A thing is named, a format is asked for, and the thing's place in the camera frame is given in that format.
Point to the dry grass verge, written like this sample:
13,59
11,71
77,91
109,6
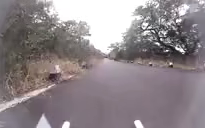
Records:
30,71

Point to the row of trees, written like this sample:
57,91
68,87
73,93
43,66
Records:
33,33
163,30

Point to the pale concrete kerb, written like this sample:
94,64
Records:
21,99

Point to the robot's own part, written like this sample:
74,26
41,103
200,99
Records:
66,124

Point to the row of roadside marker stones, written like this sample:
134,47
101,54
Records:
170,64

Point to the grey asphalt road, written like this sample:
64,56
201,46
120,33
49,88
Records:
123,90

